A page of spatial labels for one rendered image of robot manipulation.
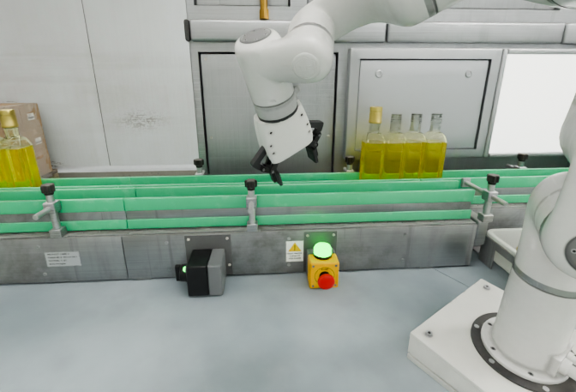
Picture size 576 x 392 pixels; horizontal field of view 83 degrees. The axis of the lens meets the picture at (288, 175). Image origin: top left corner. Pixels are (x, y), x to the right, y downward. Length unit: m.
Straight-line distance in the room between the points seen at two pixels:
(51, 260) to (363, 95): 0.95
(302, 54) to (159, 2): 3.78
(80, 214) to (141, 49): 3.42
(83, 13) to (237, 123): 3.57
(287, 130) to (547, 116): 0.97
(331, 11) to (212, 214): 0.53
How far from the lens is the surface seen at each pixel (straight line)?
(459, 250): 1.00
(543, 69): 1.33
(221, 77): 1.05
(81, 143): 4.64
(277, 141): 0.60
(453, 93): 1.17
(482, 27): 1.21
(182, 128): 4.18
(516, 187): 1.16
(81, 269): 0.98
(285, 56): 0.49
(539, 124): 1.36
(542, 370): 0.70
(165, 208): 0.85
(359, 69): 1.05
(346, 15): 0.58
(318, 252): 0.80
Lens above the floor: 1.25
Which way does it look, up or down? 18 degrees down
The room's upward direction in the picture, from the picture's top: straight up
